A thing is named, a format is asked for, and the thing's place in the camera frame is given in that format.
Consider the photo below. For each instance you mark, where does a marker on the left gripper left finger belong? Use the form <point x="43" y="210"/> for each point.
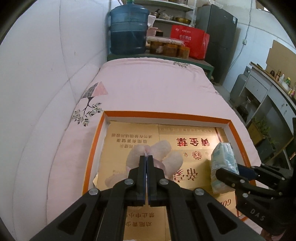
<point x="100" y="215"/>

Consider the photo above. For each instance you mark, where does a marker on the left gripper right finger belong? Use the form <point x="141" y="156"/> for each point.
<point x="194" y="214"/>

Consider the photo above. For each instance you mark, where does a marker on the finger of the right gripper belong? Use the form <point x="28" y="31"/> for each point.
<point x="264" y="171"/>
<point x="240" y="183"/>

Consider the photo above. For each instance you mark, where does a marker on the green floral tissue pack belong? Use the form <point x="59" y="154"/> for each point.
<point x="222" y="157"/>

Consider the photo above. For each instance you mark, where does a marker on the pink white unicorn plush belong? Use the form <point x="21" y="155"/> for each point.
<point x="163" y="157"/>

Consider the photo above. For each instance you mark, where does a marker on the yellow planter with grass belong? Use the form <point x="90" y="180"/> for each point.
<point x="258" y="130"/>

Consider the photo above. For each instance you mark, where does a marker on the orange rimmed cardboard box tray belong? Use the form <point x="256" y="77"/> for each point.
<point x="181" y="144"/>

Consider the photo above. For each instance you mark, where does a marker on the grey kitchen counter cabinet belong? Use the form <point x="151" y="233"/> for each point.
<point x="258" y="96"/>

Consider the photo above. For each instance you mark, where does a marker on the bottles on counter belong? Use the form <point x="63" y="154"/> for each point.
<point x="284" y="82"/>

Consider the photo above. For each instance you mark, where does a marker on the dark grey refrigerator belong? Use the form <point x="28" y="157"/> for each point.
<point x="221" y="27"/>

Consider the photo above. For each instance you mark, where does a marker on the pink bed blanket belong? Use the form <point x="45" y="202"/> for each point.
<point x="129" y="84"/>

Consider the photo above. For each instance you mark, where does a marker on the red shopping bag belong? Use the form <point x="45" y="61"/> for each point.
<point x="195" y="39"/>

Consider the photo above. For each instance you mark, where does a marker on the jars of preserved food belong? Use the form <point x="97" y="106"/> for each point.
<point x="167" y="47"/>

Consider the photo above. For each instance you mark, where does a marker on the green metal shelf rack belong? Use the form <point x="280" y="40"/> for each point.
<point x="173" y="12"/>

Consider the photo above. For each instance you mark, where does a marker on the blue water jug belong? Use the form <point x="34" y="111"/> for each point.
<point x="128" y="29"/>

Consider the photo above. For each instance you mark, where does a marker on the cardboard sheets on wall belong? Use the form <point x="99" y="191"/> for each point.
<point x="281" y="58"/>

